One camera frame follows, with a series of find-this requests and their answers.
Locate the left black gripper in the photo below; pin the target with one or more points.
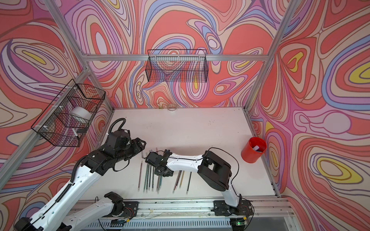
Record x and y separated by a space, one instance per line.
138 146

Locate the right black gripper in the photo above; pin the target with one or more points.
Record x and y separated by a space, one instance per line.
157 172

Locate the dark blue pencil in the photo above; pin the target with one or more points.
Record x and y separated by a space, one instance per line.
149 178
146 178

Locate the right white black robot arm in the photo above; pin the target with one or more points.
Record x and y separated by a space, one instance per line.
214 170

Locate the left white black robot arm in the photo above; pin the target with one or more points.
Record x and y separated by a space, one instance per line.
119 146

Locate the bundle of coloured pencils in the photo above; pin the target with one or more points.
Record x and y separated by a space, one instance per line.
177 181

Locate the black pencil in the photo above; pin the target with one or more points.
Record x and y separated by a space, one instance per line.
189 181

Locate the white marker in basket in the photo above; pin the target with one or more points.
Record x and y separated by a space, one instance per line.
76 133

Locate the white tape roll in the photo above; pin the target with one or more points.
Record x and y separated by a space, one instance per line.
80 114

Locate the red plastic cup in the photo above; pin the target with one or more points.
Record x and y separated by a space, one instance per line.
253 150

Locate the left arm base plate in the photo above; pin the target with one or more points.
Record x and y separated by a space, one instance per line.
126 209

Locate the left wall wire basket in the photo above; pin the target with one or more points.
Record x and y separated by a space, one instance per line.
56 125

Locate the wall wire basket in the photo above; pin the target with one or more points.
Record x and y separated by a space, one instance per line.
177 65
56 125

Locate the back wall wire basket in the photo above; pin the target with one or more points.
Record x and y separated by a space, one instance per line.
177 65

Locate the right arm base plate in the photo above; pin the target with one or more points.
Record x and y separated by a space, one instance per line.
244 208

